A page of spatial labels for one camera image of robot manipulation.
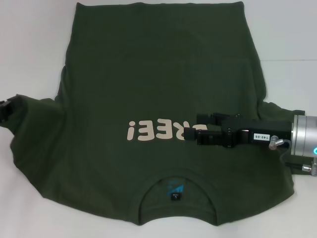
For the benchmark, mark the dark green t-shirt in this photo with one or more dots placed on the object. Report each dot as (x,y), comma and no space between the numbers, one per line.
(153,74)

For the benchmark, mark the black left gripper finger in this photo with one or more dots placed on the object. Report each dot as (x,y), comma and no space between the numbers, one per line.
(5,111)
(16,102)

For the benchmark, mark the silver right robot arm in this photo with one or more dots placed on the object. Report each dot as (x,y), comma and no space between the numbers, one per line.
(305,136)

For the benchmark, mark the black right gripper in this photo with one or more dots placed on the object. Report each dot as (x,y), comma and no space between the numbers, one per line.
(247,131)

